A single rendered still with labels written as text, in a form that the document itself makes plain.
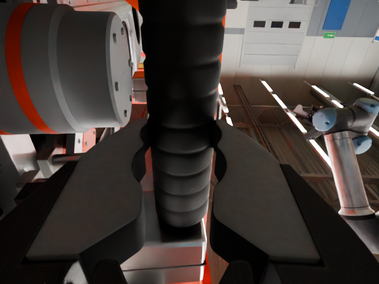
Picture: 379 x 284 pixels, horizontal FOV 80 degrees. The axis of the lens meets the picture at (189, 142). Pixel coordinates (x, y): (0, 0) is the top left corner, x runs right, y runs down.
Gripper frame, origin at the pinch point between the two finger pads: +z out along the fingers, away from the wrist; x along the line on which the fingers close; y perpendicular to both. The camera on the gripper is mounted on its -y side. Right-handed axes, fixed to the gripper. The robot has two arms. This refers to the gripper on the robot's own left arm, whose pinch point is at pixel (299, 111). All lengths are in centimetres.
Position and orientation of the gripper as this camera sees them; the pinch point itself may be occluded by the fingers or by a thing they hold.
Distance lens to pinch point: 125.3
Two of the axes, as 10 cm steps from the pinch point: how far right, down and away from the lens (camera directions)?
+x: -9.6, 0.0, -2.8
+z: -2.4, -5.3, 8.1
